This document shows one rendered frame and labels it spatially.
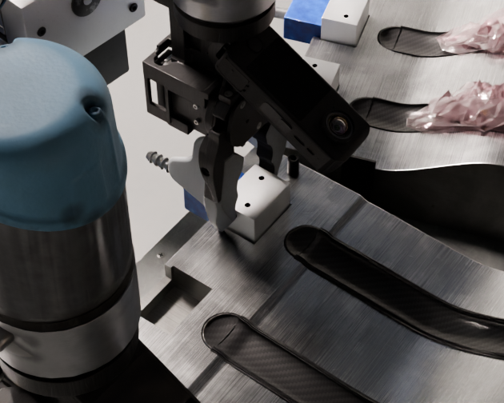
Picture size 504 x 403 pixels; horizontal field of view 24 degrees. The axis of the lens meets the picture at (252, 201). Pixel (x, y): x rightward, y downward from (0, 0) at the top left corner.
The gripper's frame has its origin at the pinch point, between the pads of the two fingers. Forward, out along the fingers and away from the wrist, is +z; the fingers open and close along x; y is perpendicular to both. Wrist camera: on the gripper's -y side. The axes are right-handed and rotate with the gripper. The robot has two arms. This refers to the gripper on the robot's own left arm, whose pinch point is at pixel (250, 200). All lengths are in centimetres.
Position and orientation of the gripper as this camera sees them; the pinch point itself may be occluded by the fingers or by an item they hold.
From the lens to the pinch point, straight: 94.5
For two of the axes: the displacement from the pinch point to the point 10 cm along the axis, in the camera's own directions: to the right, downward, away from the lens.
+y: -8.1, -4.4, 3.9
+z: 0.0, 6.6, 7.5
